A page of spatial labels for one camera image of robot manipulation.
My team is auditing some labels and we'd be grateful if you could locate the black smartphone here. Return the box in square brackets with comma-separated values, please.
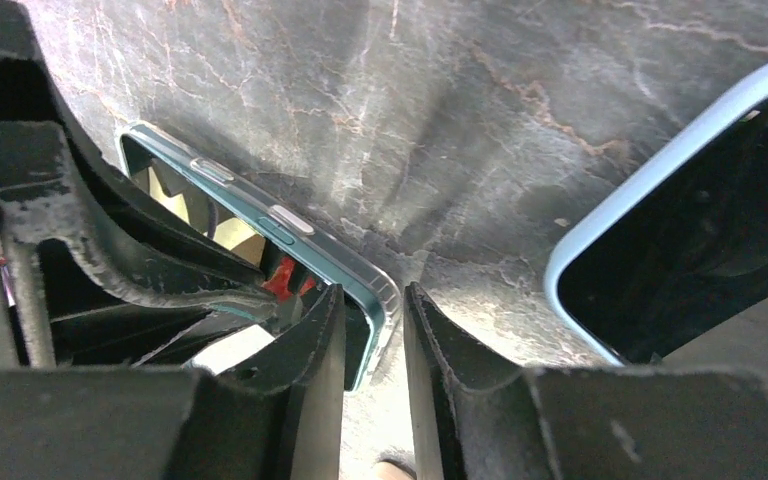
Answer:
[120, 125, 385, 392]

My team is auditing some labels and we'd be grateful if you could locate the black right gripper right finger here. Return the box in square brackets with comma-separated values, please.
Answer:
[403, 283, 768, 479]

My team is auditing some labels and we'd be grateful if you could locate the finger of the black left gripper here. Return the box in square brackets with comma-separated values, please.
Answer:
[0, 66, 277, 318]
[0, 198, 259, 368]

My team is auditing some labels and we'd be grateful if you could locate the light blue phone case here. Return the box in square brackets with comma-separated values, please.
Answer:
[545, 64, 768, 365]

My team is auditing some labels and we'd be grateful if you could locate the black smartphone carried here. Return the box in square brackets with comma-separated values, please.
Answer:
[557, 100, 768, 364]

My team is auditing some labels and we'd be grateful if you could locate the clear magsafe phone case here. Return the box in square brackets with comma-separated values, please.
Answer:
[116, 120, 404, 393]

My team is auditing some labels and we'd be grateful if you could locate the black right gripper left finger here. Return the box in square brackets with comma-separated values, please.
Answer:
[0, 285, 345, 479]

